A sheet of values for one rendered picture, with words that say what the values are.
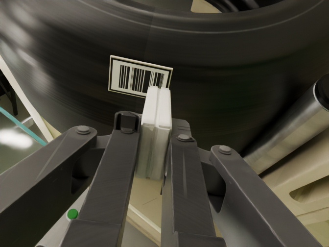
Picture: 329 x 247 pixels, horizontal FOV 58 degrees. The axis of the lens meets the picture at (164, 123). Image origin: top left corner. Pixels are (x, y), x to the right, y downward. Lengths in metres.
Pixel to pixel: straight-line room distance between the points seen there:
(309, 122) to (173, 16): 0.18
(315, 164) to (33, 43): 0.34
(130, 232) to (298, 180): 0.59
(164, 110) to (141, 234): 0.76
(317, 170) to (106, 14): 0.29
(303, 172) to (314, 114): 0.09
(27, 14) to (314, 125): 0.32
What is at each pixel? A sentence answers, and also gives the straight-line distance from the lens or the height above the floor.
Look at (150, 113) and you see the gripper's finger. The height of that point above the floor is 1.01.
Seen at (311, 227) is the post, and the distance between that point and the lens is 0.78.
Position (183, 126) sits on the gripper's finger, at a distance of 0.16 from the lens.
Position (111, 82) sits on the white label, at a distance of 0.30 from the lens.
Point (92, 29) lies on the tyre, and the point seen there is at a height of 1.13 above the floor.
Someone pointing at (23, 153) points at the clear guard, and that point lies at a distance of 0.99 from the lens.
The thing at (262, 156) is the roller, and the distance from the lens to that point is 0.45.
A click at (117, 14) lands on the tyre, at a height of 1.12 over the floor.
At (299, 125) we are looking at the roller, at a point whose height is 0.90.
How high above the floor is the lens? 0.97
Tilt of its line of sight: 10 degrees up
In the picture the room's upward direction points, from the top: 54 degrees counter-clockwise
